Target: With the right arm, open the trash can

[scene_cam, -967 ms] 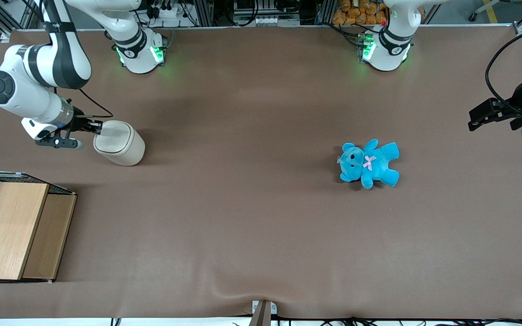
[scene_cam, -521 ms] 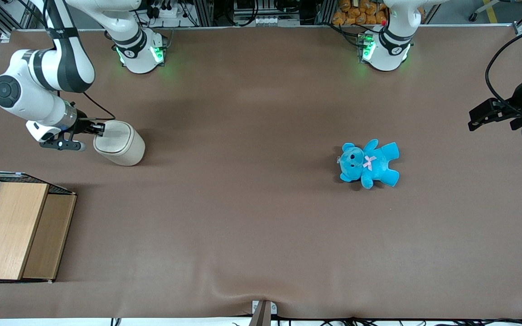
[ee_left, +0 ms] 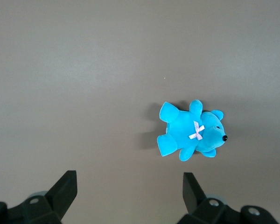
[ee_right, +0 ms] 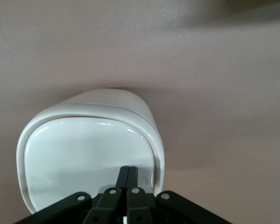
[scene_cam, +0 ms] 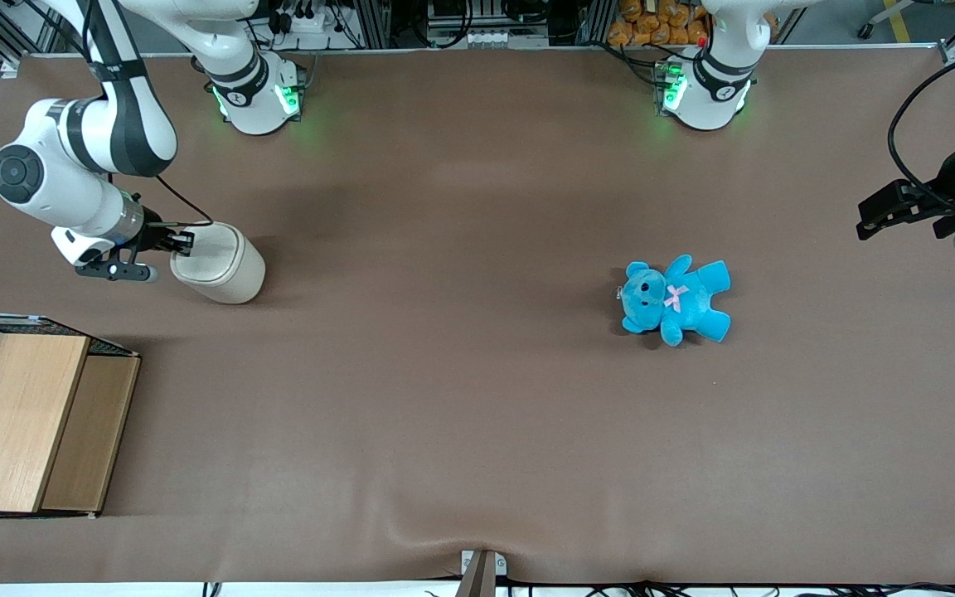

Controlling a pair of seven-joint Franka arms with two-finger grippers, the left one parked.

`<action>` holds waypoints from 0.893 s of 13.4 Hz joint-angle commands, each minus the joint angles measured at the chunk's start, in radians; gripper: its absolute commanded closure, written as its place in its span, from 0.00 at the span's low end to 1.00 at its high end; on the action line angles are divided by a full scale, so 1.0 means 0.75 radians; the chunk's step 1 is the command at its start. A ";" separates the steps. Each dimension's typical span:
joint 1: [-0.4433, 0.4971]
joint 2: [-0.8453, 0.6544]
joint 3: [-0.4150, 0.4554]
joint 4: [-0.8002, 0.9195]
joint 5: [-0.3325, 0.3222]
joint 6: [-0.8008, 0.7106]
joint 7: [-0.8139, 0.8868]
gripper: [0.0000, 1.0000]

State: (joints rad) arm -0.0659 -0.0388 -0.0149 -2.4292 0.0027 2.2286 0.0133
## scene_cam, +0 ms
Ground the brown table cloth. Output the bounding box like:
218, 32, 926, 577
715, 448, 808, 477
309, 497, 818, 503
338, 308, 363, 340
0, 46, 955, 586

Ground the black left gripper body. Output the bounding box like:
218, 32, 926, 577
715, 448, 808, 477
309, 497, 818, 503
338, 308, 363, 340
911, 134, 955, 241

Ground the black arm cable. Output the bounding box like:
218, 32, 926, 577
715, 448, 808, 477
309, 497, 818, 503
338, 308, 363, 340
80, 0, 216, 228
888, 46, 955, 210

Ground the pile of orange toys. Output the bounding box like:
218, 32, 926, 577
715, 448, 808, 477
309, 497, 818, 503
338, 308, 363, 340
606, 0, 781, 48

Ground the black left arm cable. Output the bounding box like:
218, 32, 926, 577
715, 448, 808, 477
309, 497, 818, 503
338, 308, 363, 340
888, 46, 955, 210

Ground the blue teddy bear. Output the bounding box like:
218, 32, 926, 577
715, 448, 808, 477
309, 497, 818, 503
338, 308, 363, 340
617, 255, 733, 347

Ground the metal table edge bracket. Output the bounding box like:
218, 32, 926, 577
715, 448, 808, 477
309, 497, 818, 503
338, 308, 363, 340
454, 549, 509, 597

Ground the long white power strip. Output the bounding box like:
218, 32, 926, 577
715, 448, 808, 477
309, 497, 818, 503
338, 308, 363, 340
430, 27, 550, 49

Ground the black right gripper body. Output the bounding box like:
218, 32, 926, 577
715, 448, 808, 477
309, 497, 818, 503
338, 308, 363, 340
113, 207, 168, 265

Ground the cream trash can with lid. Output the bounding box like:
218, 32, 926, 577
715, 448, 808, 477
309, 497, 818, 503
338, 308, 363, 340
170, 221, 267, 305

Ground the wooden shelf with wire grid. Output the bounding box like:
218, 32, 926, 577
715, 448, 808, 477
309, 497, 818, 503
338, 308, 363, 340
0, 313, 143, 522

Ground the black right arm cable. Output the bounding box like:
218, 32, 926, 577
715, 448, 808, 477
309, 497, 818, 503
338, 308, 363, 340
80, 0, 216, 228

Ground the white power strip with plugs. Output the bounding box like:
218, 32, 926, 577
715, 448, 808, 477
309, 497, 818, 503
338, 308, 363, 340
270, 4, 331, 36

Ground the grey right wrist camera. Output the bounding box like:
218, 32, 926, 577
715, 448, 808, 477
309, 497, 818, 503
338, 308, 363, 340
75, 258, 160, 284

